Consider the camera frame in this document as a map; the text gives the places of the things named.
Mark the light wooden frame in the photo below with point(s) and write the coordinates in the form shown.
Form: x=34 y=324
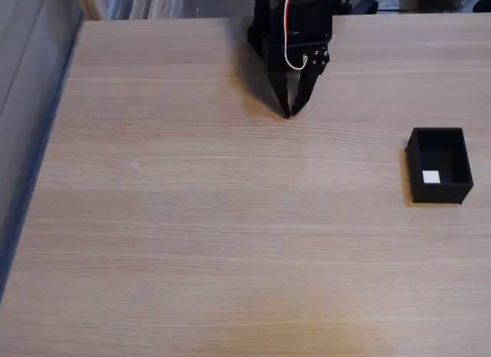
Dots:
x=89 y=3

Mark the dark round object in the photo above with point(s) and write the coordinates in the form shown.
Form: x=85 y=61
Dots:
x=483 y=5

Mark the white block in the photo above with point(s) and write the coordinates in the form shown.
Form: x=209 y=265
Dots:
x=431 y=177

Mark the black device behind table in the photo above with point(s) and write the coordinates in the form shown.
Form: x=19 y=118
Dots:
x=364 y=5

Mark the black open box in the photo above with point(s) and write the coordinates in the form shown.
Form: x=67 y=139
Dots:
x=441 y=194

